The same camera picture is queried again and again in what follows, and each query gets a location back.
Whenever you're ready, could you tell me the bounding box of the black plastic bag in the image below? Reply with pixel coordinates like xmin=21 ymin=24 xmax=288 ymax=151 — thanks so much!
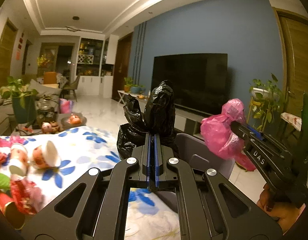
xmin=117 ymin=80 xmax=179 ymax=159

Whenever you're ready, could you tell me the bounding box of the orange white cup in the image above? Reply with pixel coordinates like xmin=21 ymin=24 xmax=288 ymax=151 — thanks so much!
xmin=9 ymin=143 xmax=28 ymax=176
xmin=29 ymin=140 xmax=61 ymax=169

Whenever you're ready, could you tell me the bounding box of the right hand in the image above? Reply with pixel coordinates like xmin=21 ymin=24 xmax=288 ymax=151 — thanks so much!
xmin=257 ymin=184 xmax=306 ymax=233

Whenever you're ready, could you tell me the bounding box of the floral blue white tablecloth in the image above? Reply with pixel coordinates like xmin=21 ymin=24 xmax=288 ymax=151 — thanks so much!
xmin=0 ymin=126 xmax=181 ymax=239

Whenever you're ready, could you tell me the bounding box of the grey tv cabinet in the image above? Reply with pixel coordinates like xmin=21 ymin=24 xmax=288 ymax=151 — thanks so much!
xmin=174 ymin=108 xmax=205 ymax=135

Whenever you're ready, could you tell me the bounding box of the red wrapper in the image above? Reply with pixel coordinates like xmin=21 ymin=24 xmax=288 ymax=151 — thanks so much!
xmin=10 ymin=174 xmax=44 ymax=215

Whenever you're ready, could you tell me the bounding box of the fruit plate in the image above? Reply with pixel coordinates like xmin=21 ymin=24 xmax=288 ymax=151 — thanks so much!
xmin=61 ymin=113 xmax=87 ymax=129

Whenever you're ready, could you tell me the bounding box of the wooden door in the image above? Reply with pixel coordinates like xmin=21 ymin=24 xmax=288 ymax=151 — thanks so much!
xmin=0 ymin=19 xmax=18 ymax=88

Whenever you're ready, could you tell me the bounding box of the green potted plant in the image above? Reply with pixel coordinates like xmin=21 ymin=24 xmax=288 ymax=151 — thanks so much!
xmin=0 ymin=76 xmax=38 ymax=124

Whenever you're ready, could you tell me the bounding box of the red paper cup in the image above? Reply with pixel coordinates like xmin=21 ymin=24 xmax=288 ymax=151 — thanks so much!
xmin=0 ymin=190 xmax=25 ymax=230

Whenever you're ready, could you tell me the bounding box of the tall plant on stand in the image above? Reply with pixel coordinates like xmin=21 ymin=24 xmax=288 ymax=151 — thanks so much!
xmin=247 ymin=74 xmax=285 ymax=132

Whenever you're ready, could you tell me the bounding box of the pink plastic bag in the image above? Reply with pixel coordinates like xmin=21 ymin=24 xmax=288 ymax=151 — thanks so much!
xmin=200 ymin=99 xmax=256 ymax=171

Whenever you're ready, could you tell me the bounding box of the small pink wrapper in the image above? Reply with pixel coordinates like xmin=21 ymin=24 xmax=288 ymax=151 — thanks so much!
xmin=0 ymin=136 xmax=27 ymax=147

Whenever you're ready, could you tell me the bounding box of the black flat television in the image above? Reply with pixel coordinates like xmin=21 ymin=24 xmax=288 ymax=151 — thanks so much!
xmin=151 ymin=53 xmax=228 ymax=115

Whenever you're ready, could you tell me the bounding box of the white folding side table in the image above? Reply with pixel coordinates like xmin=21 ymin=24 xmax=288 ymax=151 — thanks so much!
xmin=117 ymin=90 xmax=137 ymax=105

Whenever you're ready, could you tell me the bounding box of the dark grey trash bin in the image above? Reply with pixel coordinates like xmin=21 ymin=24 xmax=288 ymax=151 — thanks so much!
xmin=151 ymin=133 xmax=234 ymax=212

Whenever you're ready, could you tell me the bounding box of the grey sectional sofa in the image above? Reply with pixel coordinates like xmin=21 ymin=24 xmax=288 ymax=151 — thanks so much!
xmin=0 ymin=95 xmax=12 ymax=135

